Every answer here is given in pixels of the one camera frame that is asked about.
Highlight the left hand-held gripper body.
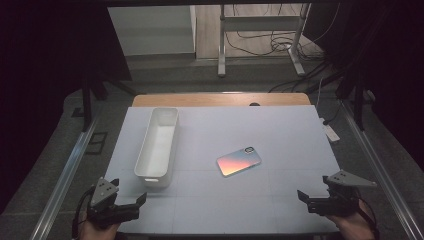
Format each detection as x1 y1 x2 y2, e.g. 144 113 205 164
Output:
87 177 141 230

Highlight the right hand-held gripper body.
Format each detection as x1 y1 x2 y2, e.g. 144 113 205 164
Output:
308 169 378 218

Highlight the iridescent phone case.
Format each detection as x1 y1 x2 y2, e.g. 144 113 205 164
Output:
216 146 263 178

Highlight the person's right hand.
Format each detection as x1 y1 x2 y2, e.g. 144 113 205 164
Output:
328 200 377 240

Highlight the person's left hand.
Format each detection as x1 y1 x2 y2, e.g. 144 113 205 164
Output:
79 213 120 240

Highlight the white table mat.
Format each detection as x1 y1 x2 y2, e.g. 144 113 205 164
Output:
104 105 341 235

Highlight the white power strip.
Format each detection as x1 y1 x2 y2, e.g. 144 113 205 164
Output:
319 117 341 143

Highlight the white plastic storage bin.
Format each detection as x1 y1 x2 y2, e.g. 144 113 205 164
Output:
133 107 180 190

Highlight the black stand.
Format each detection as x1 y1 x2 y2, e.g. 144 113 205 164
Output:
334 74 368 132
70 71 138 133

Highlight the wooden table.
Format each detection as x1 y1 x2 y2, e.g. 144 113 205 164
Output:
132 92 312 108

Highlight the dark curtain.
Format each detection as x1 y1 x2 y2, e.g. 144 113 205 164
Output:
304 0 424 163
0 0 133 214

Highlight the white cabinet panel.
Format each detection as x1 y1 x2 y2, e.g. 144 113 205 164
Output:
107 5 197 57

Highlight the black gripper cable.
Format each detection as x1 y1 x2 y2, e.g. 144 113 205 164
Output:
71 185 97 240
357 195 381 240

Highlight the aluminium rail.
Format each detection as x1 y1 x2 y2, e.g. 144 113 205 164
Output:
339 99 424 240
38 113 101 240

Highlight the black floor frame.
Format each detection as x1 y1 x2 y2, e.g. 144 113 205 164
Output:
84 131 109 156

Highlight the tangle of black floor cables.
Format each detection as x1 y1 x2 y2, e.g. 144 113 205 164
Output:
224 3 339 94

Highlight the grey metal stand frame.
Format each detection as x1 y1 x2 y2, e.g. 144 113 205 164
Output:
217 3 313 78

